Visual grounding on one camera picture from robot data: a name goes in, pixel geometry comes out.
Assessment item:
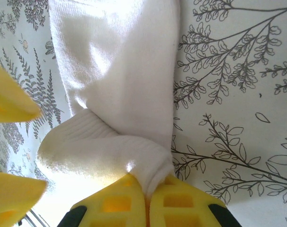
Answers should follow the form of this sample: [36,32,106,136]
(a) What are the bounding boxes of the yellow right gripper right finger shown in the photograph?
[148,175,244,227]

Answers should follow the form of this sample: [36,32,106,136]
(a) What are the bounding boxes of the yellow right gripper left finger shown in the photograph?
[57,173,149,227]

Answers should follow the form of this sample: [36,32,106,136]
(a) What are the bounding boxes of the white sock black stripes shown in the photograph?
[36,0,182,198]

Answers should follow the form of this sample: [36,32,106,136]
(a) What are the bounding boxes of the floral printed tablecloth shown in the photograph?
[0,0,287,227]

